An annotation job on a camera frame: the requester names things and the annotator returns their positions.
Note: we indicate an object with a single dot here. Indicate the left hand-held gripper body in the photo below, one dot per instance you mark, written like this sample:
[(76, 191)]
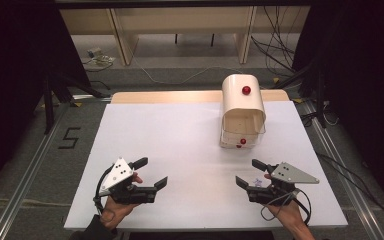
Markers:
[(118, 173)]

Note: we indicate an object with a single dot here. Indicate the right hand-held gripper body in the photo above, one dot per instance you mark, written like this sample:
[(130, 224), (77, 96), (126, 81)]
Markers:
[(291, 175)]

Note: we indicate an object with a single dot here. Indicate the person's left hand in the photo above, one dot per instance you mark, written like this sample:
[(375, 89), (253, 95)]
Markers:
[(115, 211)]

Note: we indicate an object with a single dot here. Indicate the person's right hand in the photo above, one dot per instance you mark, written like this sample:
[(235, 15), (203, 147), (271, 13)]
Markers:
[(288, 215)]

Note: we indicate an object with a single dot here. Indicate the white table cover sheet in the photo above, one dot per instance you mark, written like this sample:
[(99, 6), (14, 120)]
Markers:
[(186, 150)]

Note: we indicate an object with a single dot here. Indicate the cream bread box red knobs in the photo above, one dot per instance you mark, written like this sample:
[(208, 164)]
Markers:
[(241, 100)]

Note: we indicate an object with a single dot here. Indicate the yellow tape marker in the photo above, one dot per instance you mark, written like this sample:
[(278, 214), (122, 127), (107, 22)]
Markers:
[(298, 100), (276, 80), (77, 104)]

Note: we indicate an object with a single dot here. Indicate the black tripod stand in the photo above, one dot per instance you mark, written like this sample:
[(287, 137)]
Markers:
[(318, 96), (51, 100)]

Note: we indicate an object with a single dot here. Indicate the white power adapter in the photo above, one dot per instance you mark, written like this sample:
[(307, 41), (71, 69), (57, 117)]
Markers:
[(96, 55)]

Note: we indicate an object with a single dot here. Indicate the black curtain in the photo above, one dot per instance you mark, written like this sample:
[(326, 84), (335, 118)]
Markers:
[(16, 83), (363, 83)]

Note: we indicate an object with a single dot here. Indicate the beige wooden desk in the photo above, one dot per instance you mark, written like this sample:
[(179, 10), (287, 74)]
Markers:
[(186, 20)]

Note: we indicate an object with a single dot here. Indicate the aluminium floor rail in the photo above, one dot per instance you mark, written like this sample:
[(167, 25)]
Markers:
[(346, 180), (26, 176)]

